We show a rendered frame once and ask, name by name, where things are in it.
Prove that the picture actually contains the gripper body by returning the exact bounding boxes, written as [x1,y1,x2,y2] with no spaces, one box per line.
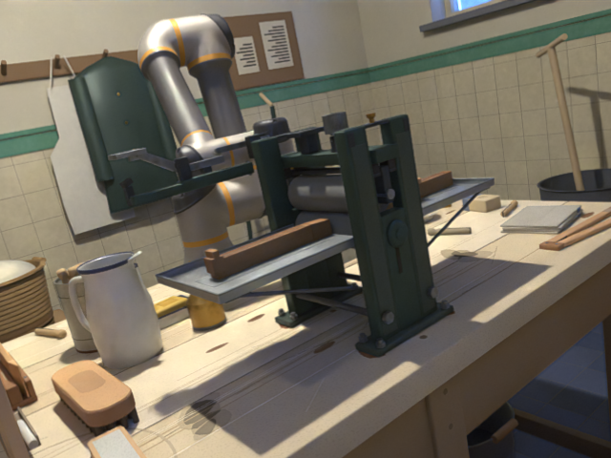
[252,117,290,141]

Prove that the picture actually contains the grey square screw knob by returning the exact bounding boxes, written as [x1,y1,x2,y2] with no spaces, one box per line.
[322,111,348,136]

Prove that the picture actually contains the long brown wooden slat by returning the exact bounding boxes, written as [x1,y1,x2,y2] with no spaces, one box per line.
[203,218,334,282]

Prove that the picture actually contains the grey crank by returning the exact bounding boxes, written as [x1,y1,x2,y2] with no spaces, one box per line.
[107,147,193,179]

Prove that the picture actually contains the grey feed tray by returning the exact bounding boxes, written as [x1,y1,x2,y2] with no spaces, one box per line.
[156,232,355,307]
[418,177,495,212]

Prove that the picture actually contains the yellow soap bar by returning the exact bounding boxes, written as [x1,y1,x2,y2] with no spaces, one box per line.
[153,295,190,320]

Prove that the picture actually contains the brown notice board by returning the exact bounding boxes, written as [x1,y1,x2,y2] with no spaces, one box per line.
[221,10,306,93]

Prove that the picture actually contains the green gear guard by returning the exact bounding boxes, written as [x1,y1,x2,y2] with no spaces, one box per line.
[68,52,179,216]

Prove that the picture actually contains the green round side knob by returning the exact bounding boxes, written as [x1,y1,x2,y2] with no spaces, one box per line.
[386,218,411,274]

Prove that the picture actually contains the short brown wooden block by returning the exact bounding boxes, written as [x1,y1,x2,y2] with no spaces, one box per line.
[417,170,453,198]

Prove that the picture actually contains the yellow tin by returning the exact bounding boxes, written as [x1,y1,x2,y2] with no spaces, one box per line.
[189,292,227,331]

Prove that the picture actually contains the white apron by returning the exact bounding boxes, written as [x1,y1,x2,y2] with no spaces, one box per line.
[46,54,140,236]

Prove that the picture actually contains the beige soap block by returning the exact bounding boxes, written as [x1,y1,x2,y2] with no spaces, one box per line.
[469,193,501,214]

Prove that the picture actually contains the white enamel pitcher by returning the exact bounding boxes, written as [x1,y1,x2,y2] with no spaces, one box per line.
[67,251,165,371]

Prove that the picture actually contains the window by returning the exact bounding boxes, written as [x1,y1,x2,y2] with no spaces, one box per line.
[418,0,611,33]

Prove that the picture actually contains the beige crock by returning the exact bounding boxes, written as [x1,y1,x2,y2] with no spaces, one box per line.
[52,263,99,355]

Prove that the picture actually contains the folded grey cloth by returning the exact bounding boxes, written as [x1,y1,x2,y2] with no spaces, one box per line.
[499,204,584,236]

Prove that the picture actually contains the wooden wash dolly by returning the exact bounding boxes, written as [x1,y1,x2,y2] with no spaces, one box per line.
[535,32,585,191]

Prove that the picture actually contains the wicker laundry basket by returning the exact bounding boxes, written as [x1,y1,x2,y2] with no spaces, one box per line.
[0,257,54,343]

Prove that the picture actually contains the wooden scrub brush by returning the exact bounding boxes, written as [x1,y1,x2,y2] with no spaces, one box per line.
[51,359,141,429]

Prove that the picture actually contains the wooden laundry tongs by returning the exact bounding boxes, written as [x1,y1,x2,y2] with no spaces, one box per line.
[538,206,611,253]

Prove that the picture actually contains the dark wash tub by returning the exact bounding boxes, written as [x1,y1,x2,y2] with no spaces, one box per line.
[537,167,611,202]

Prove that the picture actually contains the wooden block with grey top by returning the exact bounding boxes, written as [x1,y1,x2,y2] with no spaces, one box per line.
[86,425,148,458]

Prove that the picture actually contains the wooden-handled lever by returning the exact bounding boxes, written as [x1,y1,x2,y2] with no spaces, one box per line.
[258,92,279,121]

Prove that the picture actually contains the green wringer frame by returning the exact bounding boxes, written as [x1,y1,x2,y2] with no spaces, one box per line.
[244,113,456,360]

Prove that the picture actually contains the brown peg rail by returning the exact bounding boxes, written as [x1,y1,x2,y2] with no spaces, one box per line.
[0,49,140,86]

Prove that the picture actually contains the dark bucket with wooden handle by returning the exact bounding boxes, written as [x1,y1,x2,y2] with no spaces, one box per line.
[466,402,520,458]

